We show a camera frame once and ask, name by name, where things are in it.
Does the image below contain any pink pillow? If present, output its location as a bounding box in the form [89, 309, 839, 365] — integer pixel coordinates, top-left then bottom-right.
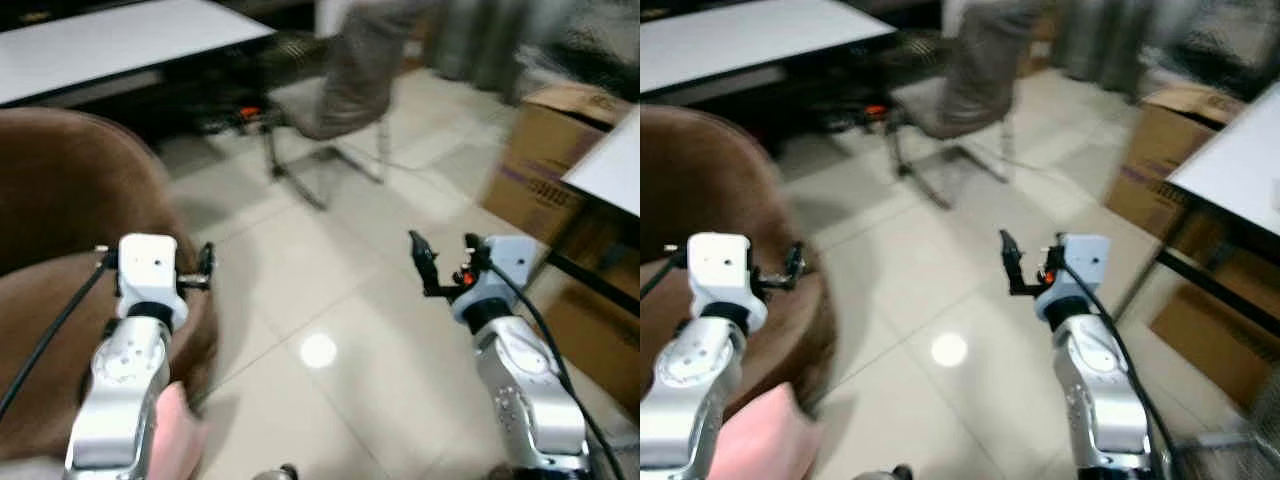
[148, 381, 208, 480]
[704, 381, 817, 480]

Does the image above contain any brown round velvet sofa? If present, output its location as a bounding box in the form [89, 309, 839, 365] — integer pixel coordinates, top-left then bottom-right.
[640, 104, 838, 443]
[0, 107, 220, 463]

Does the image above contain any printed cardboard box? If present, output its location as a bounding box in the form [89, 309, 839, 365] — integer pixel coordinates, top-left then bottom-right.
[479, 81, 628, 247]
[1104, 84, 1248, 242]

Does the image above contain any plain cardboard box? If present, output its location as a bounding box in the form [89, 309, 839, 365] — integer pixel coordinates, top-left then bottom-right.
[540, 280, 641, 413]
[1149, 250, 1280, 413]

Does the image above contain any power strip orange light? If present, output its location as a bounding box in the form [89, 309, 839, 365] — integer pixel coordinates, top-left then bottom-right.
[198, 100, 269, 137]
[840, 98, 893, 131]

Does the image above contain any grey fabric chair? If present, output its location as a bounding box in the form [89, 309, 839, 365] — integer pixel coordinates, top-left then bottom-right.
[260, 4, 423, 212]
[886, 4, 1048, 212]

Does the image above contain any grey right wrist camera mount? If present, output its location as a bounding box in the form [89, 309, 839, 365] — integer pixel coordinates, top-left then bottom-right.
[1034, 234, 1112, 323]
[452, 235, 542, 323]

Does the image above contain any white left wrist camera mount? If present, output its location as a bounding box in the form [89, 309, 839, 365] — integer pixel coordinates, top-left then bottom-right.
[686, 232, 770, 333]
[116, 234, 190, 329]

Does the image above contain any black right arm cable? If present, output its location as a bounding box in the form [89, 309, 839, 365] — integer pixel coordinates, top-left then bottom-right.
[484, 258, 627, 480]
[1062, 260, 1181, 480]

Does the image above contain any white table black frame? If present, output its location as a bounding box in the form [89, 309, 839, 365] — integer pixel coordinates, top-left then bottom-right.
[1110, 79, 1280, 323]
[545, 104, 641, 313]

